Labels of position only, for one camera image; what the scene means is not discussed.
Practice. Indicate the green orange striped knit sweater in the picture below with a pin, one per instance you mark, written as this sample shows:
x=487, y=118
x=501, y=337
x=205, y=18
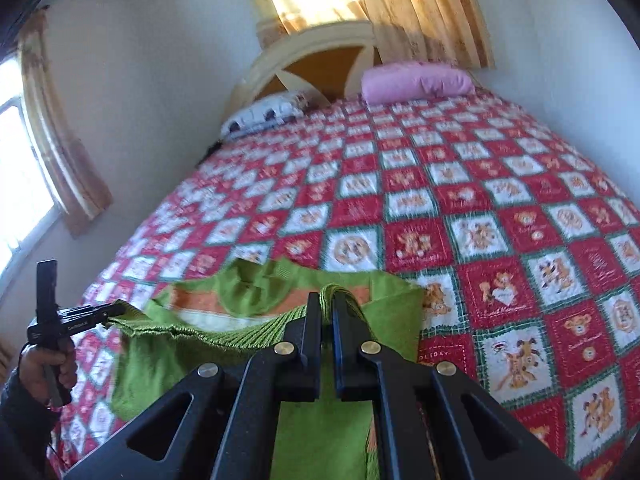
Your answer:
x=165, y=370

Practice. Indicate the wide yellow window curtain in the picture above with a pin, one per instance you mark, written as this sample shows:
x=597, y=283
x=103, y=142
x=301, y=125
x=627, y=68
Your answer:
x=430, y=10

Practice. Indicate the dark cloth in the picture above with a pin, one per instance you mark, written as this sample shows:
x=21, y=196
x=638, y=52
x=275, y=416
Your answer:
x=210, y=152

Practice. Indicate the white framed sliding window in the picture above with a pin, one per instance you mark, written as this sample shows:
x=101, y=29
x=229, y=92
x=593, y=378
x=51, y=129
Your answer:
x=20, y=185

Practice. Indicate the beige side window curtain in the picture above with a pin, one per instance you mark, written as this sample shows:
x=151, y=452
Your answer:
x=55, y=135

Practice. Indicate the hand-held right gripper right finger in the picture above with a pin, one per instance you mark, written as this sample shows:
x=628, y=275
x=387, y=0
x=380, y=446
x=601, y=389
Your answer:
x=339, y=340

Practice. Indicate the person's left hand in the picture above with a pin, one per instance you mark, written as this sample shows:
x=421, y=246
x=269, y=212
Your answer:
x=37, y=370

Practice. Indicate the cream and brown bed headboard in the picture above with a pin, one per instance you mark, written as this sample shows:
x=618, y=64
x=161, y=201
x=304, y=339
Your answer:
x=320, y=67

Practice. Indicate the white patterned pillow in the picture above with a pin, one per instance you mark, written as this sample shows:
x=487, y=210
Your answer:
x=265, y=112

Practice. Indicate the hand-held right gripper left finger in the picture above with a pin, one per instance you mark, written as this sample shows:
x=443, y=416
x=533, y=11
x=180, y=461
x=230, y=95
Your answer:
x=312, y=325

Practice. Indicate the person's left forearm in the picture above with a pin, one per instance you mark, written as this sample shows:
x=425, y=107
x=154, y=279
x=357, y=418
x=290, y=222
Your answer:
x=22, y=425

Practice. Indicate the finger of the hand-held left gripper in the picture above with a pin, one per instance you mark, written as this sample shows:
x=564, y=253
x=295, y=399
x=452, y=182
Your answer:
x=95, y=308
x=102, y=321

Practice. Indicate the red checkered printed blanket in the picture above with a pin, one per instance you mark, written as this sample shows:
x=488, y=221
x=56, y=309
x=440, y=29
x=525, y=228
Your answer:
x=500, y=210

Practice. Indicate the pink pillow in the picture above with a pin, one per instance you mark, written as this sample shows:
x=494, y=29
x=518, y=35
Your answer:
x=415, y=82

